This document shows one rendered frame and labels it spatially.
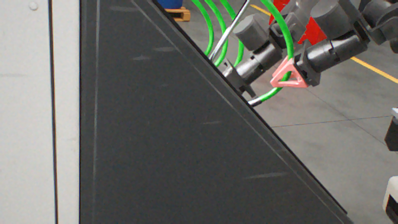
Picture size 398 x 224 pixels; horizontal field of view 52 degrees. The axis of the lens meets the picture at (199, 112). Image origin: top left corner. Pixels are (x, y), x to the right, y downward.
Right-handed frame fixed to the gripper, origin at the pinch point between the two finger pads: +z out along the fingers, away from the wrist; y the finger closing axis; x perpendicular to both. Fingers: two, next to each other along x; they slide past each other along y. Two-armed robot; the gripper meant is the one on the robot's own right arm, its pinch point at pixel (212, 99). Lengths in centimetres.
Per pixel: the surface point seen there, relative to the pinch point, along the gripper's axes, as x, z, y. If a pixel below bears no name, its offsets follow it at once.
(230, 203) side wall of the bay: 36.3, 3.3, 1.8
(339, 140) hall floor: -165, -18, -190
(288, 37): 11.1, -22.7, 6.2
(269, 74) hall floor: -298, -5, -181
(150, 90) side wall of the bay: 39.5, -2.6, 28.3
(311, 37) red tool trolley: -361, -70, -215
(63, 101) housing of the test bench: 42, 5, 36
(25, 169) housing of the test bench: 43, 15, 33
